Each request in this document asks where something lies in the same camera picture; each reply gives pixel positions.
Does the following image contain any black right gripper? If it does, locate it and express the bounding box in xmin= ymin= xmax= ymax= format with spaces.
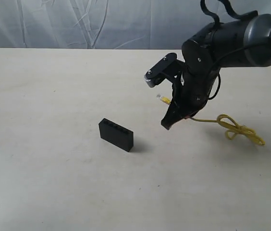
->
xmin=160 ymin=69 xmax=219 ymax=131

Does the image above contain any black network switch box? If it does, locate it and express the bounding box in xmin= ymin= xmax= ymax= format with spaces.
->
xmin=99 ymin=118 xmax=134 ymax=152

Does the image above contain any yellow ethernet cable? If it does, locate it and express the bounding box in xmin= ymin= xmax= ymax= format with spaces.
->
xmin=155 ymin=93 xmax=266 ymax=146

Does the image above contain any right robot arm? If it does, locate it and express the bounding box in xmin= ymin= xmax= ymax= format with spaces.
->
xmin=161 ymin=14 xmax=271 ymax=129

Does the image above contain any grey backdrop cloth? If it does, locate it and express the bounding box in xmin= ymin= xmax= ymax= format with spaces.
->
xmin=0 ymin=0 xmax=271 ymax=51

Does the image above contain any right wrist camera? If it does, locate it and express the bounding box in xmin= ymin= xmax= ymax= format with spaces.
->
xmin=144 ymin=52 xmax=179 ymax=88

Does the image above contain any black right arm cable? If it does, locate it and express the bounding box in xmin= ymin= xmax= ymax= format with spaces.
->
xmin=199 ymin=0 xmax=259 ymax=25

